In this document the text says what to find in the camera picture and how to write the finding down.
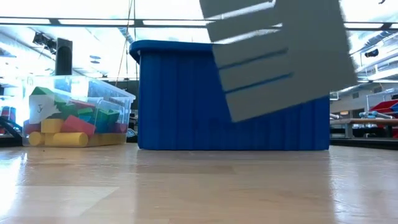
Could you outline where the dark red block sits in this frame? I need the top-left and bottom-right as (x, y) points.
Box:
(23, 120), (42, 135)

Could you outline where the blue plastic bin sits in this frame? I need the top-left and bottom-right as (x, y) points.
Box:
(129, 39), (331, 151)

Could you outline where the yellow short cylinder block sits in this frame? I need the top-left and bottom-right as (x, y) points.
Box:
(28, 131), (46, 147)

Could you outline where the green triangular block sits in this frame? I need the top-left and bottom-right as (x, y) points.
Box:
(30, 86), (68, 105)

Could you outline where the teal block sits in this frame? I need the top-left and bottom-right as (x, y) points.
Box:
(79, 114), (109, 134)

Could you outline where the grey slotted divider panel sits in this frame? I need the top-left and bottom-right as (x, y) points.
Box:
(198, 0), (358, 123)

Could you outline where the white metal rack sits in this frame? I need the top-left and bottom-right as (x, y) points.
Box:
(366, 88), (398, 110)

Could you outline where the red storage bin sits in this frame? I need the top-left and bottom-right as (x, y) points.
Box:
(369, 99), (398, 114)

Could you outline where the red rectangular block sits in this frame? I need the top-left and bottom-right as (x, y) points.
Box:
(60, 114), (96, 138)

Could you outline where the wooden workbench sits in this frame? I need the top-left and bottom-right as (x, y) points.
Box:
(330, 118), (398, 139)

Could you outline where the yellow cube block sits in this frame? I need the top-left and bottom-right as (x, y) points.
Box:
(40, 118), (65, 134)

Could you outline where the yellow long cylinder block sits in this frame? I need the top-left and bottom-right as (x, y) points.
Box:
(45, 132), (90, 147)

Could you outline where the black spotlight cluster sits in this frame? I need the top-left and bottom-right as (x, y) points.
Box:
(32, 30), (57, 54)

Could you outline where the clear plastic container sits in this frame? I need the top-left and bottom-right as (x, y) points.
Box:
(21, 74), (137, 148)

